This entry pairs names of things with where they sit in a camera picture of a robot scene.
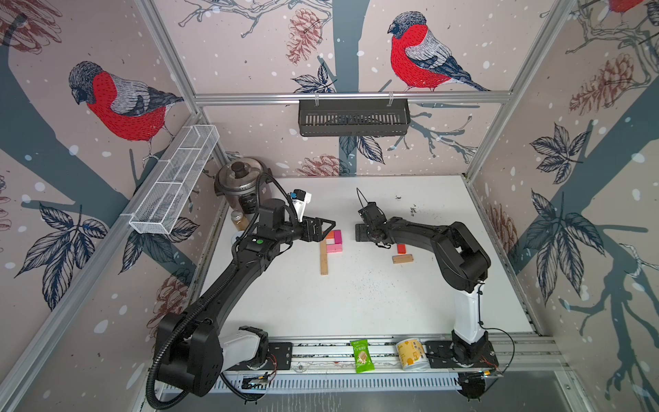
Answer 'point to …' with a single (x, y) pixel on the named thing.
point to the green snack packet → (362, 356)
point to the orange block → (330, 239)
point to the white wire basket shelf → (173, 179)
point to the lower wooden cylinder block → (402, 258)
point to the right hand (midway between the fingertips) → (366, 229)
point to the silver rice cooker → (244, 183)
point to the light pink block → (334, 248)
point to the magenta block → (338, 237)
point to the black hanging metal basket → (354, 118)
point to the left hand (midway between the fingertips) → (329, 218)
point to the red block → (401, 248)
